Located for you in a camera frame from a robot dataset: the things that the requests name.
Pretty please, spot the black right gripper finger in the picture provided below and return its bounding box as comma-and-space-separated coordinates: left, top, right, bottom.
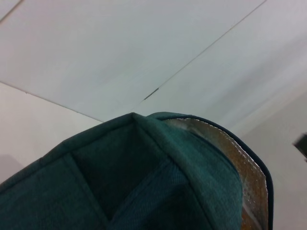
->
291, 132, 307, 164

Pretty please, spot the dark teal insulated lunch bag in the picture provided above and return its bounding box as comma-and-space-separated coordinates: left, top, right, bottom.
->
0, 111, 275, 230

